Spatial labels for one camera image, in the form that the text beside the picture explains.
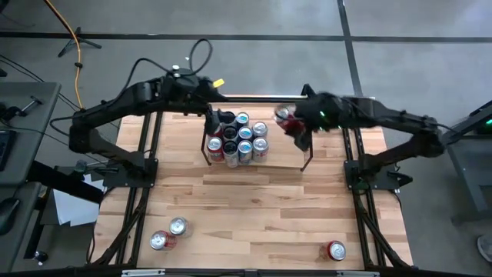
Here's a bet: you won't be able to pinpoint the red Coca-Cola can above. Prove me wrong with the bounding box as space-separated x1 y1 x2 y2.
273 104 304 135
148 229 178 252
319 240 347 262

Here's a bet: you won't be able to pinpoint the white paper sheets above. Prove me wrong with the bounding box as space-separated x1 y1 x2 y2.
52 172 107 228

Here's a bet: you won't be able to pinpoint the black metal tool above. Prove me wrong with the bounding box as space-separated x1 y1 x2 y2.
0 95 44 122

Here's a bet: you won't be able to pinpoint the black station frame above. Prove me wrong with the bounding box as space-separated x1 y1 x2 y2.
0 94 492 277

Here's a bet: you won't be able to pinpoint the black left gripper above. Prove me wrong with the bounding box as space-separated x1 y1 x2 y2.
180 78 228 135

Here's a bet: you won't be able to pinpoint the black caster wheel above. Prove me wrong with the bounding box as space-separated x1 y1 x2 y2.
32 249 49 266

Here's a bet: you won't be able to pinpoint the yellow cable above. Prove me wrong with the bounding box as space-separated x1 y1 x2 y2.
42 0 85 111

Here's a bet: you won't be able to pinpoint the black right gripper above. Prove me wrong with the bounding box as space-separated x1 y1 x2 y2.
292 94 347 152

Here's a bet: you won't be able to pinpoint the black computer mouse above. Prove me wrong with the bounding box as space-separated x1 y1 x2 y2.
0 196 21 236

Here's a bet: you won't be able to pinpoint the silver aluminium profile piece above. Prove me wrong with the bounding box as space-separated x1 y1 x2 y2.
121 268 166 277
336 270 381 277

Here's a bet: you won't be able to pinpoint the black floor cable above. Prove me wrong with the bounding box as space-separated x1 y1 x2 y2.
0 53 120 132

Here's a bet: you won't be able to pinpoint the person's foot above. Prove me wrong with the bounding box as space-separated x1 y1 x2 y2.
476 234 492 263

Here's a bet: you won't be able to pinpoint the black desk support beam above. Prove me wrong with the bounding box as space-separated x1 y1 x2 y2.
25 159 105 205

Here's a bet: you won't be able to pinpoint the silver Diet Coke can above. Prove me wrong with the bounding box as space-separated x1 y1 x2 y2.
168 216 194 239
251 121 269 139
252 136 270 163

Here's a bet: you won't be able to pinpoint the black tripod stand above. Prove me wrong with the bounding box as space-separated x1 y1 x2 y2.
57 25 103 58

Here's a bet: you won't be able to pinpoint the dark grey side table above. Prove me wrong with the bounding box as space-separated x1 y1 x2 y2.
422 98 492 226

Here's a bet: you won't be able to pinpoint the dark grey desk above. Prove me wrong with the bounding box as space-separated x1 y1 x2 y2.
0 81 62 272

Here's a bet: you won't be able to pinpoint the black keyboard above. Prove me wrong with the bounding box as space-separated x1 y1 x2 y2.
0 129 17 172

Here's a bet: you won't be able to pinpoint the wooden shelf with black frame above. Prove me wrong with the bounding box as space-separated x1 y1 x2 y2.
200 102 314 173

